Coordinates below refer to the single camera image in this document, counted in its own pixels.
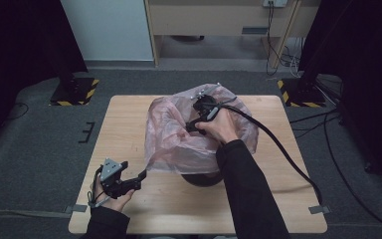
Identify person's left hand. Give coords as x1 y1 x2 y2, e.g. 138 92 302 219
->
91 183 135 213

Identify pink plastic bag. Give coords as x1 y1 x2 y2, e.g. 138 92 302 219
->
143 83 260 176

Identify hand-held gripper cable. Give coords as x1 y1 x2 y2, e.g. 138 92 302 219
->
208 96 324 207
88 165 111 209

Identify white partition panel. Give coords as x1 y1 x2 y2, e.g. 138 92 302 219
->
59 0 155 62

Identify grey tape piece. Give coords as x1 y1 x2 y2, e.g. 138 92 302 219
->
64 204 89 214
307 204 331 215

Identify black floor cables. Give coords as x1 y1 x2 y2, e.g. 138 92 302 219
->
288 109 342 139

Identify black stand base yellow stripes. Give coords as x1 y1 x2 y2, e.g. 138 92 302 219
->
49 77 100 108
277 78 328 109

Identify right hand-held gripper cable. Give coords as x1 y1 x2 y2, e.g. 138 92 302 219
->
208 96 324 207

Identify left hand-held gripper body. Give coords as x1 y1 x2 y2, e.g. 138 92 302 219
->
98 157 131 200

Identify grey floor cable cover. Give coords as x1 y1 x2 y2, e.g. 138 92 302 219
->
0 208 68 220

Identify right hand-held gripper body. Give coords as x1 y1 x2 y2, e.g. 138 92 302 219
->
185 83 222 134

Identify left hand-held gripper cable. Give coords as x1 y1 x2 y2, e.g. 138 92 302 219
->
88 165 111 209

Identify black power cable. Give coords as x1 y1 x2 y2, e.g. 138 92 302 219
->
265 1 281 77

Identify grey desk label plate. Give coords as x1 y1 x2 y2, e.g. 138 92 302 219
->
241 26 270 36

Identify black curtain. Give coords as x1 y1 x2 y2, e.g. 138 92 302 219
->
298 0 382 192
0 0 90 157

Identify thin black floor cable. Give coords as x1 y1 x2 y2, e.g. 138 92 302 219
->
8 102 30 121

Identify long black floor cable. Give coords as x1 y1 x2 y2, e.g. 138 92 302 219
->
322 109 382 235

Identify white cable bundle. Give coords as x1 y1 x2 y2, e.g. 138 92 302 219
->
280 46 302 78

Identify light wooden desk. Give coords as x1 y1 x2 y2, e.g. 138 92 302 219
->
143 0 322 70

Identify grey power strip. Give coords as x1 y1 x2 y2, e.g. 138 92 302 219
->
262 0 288 9

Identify person's right hand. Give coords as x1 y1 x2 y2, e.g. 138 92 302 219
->
195 108 240 145

